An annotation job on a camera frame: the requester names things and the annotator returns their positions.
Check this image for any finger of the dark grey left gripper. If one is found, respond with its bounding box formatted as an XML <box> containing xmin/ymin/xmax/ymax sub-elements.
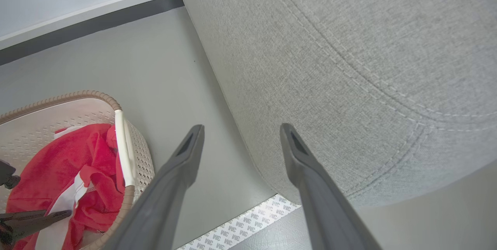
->
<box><xmin>3</xmin><ymin>210</ymin><xmax>73</xmax><ymax>240</ymax></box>
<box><xmin>0</xmin><ymin>210</ymin><xmax>48</xmax><ymax>224</ymax></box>

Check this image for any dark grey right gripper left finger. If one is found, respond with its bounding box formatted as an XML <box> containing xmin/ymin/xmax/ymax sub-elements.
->
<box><xmin>102</xmin><ymin>125</ymin><xmax>205</xmax><ymax>250</ymax></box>

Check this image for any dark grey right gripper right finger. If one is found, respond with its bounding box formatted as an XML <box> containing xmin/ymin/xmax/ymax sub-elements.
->
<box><xmin>280</xmin><ymin>123</ymin><xmax>383</xmax><ymax>250</ymax></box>

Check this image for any red and white garment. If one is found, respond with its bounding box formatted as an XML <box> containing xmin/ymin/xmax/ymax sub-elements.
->
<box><xmin>6</xmin><ymin>123</ymin><xmax>129</xmax><ymax>250</ymax></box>

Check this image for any cream perforated laundry basket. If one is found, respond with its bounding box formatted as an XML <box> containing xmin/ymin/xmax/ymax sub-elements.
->
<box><xmin>0</xmin><ymin>90</ymin><xmax>156</xmax><ymax>250</ymax></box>

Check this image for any white printed tape strip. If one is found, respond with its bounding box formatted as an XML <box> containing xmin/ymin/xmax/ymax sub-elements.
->
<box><xmin>177</xmin><ymin>194</ymin><xmax>301</xmax><ymax>250</ymax></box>

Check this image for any grey fabric sofa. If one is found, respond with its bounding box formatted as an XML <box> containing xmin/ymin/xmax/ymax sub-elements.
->
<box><xmin>175</xmin><ymin>0</ymin><xmax>497</xmax><ymax>208</ymax></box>

